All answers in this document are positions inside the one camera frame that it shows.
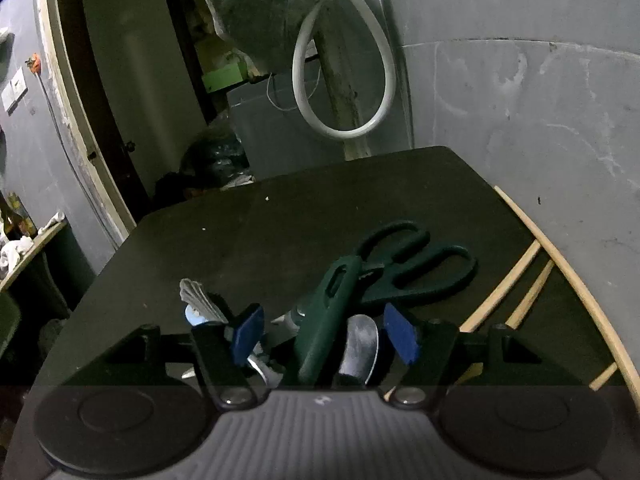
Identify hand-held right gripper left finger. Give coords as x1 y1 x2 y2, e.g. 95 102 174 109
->
102 304 266 409

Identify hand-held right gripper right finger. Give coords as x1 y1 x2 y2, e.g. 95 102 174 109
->
382 302 546 408

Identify steel spoon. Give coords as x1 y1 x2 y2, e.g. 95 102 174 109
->
332 313 380 390

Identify dark green scissors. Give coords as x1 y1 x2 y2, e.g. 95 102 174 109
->
352 220 479 311

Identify green handled kitchen tool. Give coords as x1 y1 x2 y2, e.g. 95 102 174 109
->
292 255 362 388

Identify grey cabinet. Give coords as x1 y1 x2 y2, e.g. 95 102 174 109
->
227 77 351 181

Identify wooden counter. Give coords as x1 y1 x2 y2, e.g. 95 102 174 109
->
0 220 68 293

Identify brown vertical pipe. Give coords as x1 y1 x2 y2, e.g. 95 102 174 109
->
312 5 371 161

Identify white cloth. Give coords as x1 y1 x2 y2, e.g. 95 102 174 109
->
0 240 33 271

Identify yellow label bottle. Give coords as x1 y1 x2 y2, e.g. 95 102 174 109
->
11 194 35 240

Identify green box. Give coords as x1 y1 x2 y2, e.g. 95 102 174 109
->
201 62 243 93

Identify dark glass bottle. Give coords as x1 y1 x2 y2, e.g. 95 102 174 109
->
0 191 15 241

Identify large clear plastic bag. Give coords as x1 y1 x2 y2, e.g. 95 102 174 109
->
195 0 333 68

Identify thin white cable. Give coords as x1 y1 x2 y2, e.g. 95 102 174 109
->
266 72 322 112

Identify white hose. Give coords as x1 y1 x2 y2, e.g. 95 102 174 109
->
292 0 398 138

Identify pale door frame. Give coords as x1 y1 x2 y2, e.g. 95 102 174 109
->
45 0 138 241

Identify white switch plate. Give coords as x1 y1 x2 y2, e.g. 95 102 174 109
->
0 67 28 113

